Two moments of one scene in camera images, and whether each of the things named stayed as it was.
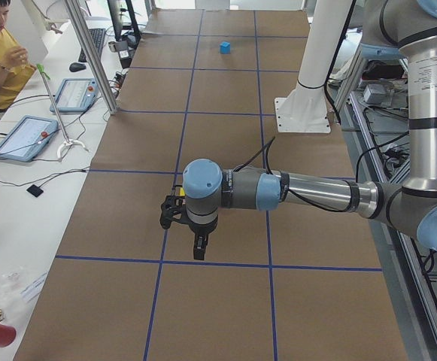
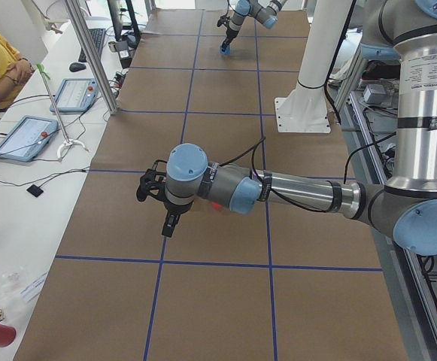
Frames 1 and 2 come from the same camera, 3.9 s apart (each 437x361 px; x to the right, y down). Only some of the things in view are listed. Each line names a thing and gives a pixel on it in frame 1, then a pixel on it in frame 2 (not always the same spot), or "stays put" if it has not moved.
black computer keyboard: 98,34 stays put
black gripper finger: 199,247 → 174,212
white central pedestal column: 305,109 stays put
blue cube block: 225,47 stays put
